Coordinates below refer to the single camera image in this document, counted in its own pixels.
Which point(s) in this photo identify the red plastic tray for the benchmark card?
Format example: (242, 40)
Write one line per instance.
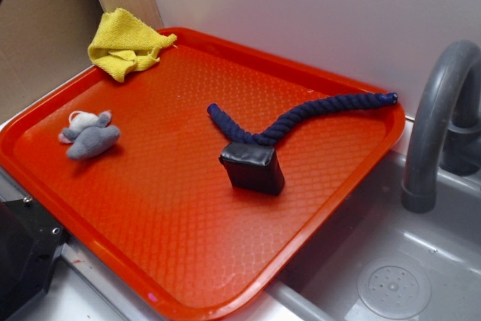
(158, 208)

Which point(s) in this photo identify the black taped box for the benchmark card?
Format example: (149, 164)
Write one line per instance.
(253, 167)

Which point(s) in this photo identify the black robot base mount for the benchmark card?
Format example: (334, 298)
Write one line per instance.
(31, 243)

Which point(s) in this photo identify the grey plush mouse toy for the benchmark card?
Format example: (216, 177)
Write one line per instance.
(89, 135)

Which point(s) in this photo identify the yellow folded cloth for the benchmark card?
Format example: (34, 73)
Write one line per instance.
(124, 44)

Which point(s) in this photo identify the grey plastic sink basin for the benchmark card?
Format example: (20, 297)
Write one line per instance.
(375, 260)

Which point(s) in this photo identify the grey curved faucet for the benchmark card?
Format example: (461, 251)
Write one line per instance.
(446, 131)

